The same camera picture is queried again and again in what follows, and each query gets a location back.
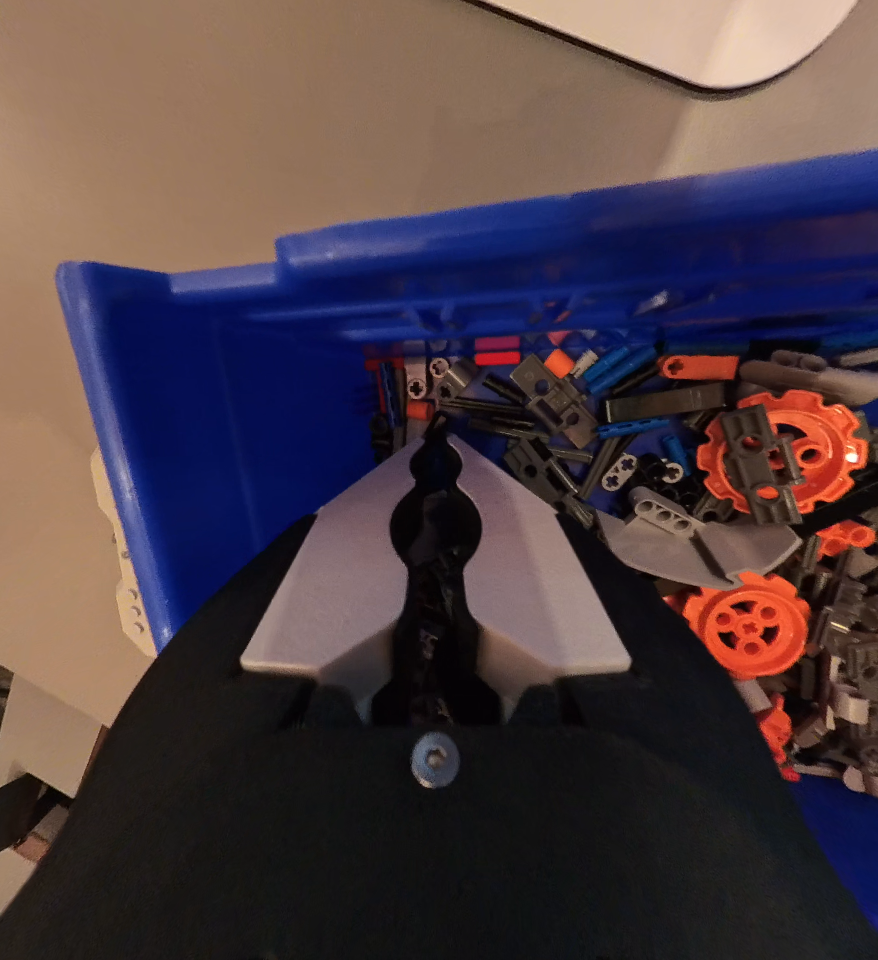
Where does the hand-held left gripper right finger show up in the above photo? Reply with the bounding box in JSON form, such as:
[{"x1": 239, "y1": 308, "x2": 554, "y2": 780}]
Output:
[{"x1": 439, "y1": 435, "x2": 630, "y2": 726}]

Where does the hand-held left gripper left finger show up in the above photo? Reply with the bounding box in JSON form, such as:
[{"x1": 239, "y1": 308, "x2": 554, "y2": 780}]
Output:
[{"x1": 241, "y1": 435, "x2": 437, "y2": 726}]

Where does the pile of toy building pieces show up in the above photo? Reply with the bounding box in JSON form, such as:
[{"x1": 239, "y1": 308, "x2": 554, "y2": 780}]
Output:
[{"x1": 367, "y1": 333, "x2": 878, "y2": 796}]

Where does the blue plastic bin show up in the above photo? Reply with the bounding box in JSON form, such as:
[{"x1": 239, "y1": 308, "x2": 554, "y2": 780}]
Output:
[{"x1": 57, "y1": 143, "x2": 878, "y2": 960}]

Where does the large orange gear wheel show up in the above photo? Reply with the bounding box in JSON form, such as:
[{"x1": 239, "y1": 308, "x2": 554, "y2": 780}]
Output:
[{"x1": 702, "y1": 390, "x2": 870, "y2": 519}]

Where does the white stand base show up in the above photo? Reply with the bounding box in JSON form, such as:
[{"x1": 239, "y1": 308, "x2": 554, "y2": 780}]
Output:
[{"x1": 469, "y1": 0, "x2": 860, "y2": 94}]

